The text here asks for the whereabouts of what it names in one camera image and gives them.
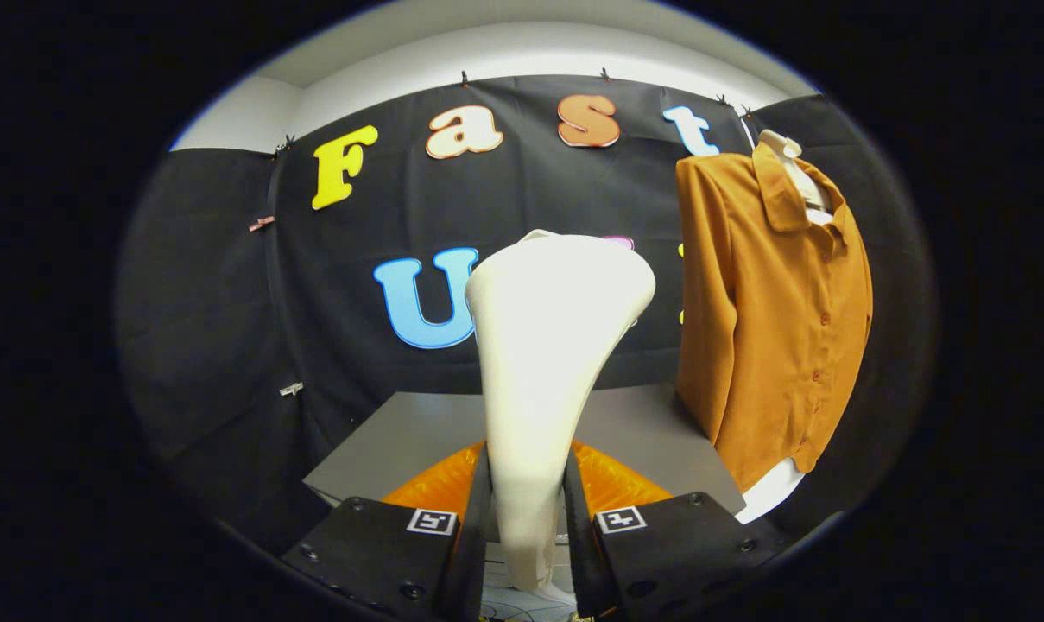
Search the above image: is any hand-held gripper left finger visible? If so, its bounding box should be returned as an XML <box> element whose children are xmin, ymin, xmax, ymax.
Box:
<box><xmin>280</xmin><ymin>441</ymin><xmax>493</xmax><ymax>622</ymax></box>

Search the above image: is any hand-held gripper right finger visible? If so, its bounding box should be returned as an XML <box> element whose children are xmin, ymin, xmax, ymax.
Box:
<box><xmin>562</xmin><ymin>441</ymin><xmax>790</xmax><ymax>622</ymax></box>

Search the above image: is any white garment steamer head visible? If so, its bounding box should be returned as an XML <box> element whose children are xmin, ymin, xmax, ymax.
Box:
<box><xmin>465</xmin><ymin>229</ymin><xmax>658</xmax><ymax>606</ymax></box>

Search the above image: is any orange button-up shirt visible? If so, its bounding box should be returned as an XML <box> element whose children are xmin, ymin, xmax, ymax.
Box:
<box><xmin>674</xmin><ymin>143</ymin><xmax>874</xmax><ymax>493</ymax></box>

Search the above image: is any white garment hanger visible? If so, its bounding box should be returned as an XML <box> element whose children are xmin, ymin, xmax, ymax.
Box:
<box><xmin>758</xmin><ymin>129</ymin><xmax>835</xmax><ymax>225</ymax></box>

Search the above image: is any grey cabinet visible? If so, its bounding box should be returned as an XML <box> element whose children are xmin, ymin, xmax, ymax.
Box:
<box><xmin>303</xmin><ymin>384</ymin><xmax>747</xmax><ymax>545</ymax></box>

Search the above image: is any black backdrop cloth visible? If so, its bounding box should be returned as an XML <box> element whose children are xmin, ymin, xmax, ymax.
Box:
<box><xmin>116</xmin><ymin>73</ymin><xmax>937</xmax><ymax>554</ymax></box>

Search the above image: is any row of black cloth clips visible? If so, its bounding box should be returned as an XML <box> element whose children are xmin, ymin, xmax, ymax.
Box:
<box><xmin>275</xmin><ymin>67</ymin><xmax>756</xmax><ymax>156</ymax></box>

